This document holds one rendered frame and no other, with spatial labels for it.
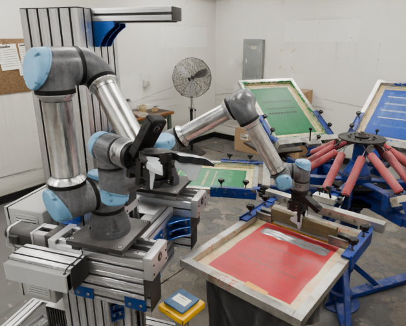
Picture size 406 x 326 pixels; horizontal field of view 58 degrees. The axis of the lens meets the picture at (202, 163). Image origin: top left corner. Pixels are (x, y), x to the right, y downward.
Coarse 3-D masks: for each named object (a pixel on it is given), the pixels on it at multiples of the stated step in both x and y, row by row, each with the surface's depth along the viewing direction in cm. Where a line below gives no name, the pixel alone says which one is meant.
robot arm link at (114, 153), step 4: (116, 140) 88; (120, 140) 88; (124, 140) 87; (128, 140) 87; (132, 140) 87; (112, 144) 88; (116, 144) 87; (120, 144) 86; (124, 144) 86; (112, 148) 87; (116, 148) 86; (120, 148) 86; (112, 152) 88; (116, 152) 86; (120, 152) 86; (112, 156) 87; (116, 156) 86; (112, 160) 88; (116, 160) 87; (116, 164) 88; (120, 164) 87; (124, 168) 88
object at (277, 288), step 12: (312, 240) 184; (300, 252) 174; (312, 252) 174; (312, 264) 165; (324, 264) 165; (264, 276) 156; (300, 276) 156; (312, 276) 156; (264, 288) 148; (276, 288) 148; (288, 288) 148; (300, 288) 148; (288, 300) 142
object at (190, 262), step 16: (240, 224) 192; (336, 224) 192; (224, 240) 181; (192, 256) 164; (192, 272) 159; (208, 272) 153; (336, 272) 153; (224, 288) 148; (240, 288) 143; (320, 288) 143; (256, 304) 139; (272, 304) 135; (304, 304) 135; (288, 320) 131; (304, 320) 130
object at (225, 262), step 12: (276, 228) 196; (240, 240) 184; (252, 240) 184; (264, 240) 184; (276, 240) 184; (228, 252) 174; (216, 264) 165; (228, 264) 165; (240, 264) 165; (240, 276) 156; (252, 276) 156
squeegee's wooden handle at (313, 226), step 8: (272, 208) 195; (272, 216) 196; (280, 216) 193; (288, 216) 190; (288, 224) 191; (296, 224) 188; (304, 224) 185; (312, 224) 182; (320, 224) 179; (328, 224) 178; (312, 232) 183; (320, 232) 180; (328, 232) 177; (336, 232) 175
